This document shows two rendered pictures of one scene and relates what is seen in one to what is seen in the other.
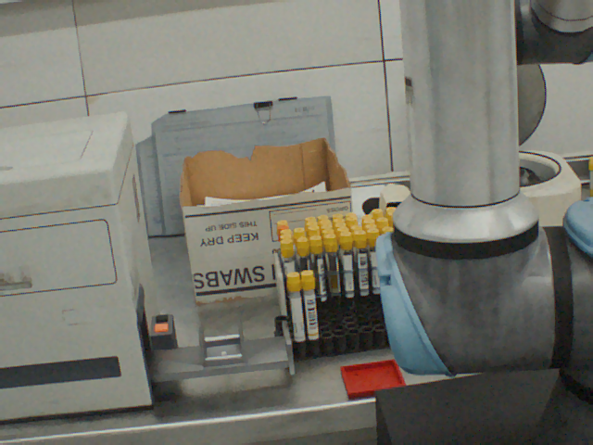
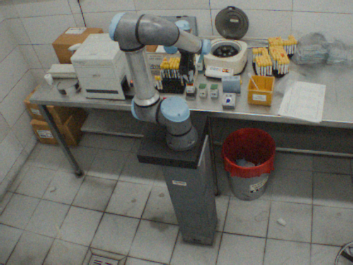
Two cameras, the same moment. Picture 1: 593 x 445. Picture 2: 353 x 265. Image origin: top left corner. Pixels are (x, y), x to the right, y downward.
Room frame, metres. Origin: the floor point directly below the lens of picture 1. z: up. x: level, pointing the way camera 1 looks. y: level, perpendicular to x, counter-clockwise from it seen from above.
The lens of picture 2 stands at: (-0.33, -0.77, 2.14)
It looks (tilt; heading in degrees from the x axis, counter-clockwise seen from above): 45 degrees down; 27
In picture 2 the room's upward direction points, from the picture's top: 12 degrees counter-clockwise
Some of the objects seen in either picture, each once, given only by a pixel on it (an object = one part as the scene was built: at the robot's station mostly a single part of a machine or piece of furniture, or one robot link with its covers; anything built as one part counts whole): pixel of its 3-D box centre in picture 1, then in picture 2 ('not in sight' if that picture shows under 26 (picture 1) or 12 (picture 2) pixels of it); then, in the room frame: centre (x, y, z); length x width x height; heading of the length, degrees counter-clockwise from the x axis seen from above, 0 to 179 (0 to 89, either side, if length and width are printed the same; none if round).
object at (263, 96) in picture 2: not in sight; (260, 90); (1.11, -0.58, 0.92); 0.13 x 0.13 x 0.10; 1
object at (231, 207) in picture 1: (265, 214); (170, 48); (1.41, 0.05, 0.95); 0.29 x 0.25 x 0.15; 4
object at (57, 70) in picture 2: not in sight; (63, 70); (1.17, 0.77, 0.90); 0.25 x 0.11 x 0.05; 94
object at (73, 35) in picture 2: not in sight; (80, 45); (1.38, 0.74, 0.97); 0.31 x 0.23 x 0.18; 87
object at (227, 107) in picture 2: not in sight; (229, 98); (1.03, -0.42, 0.92); 0.13 x 0.07 x 0.08; 4
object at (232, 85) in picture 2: not in sight; (231, 84); (1.13, -0.41, 0.92); 0.10 x 0.07 x 0.10; 100
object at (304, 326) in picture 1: (341, 298); (169, 81); (1.11, -0.05, 0.93); 0.17 x 0.09 x 0.11; 94
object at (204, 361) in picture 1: (204, 352); (137, 89); (1.01, 0.12, 0.92); 0.21 x 0.07 x 0.05; 94
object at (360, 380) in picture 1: (372, 378); not in sight; (0.98, -0.07, 0.88); 0.07 x 0.07 x 0.01; 4
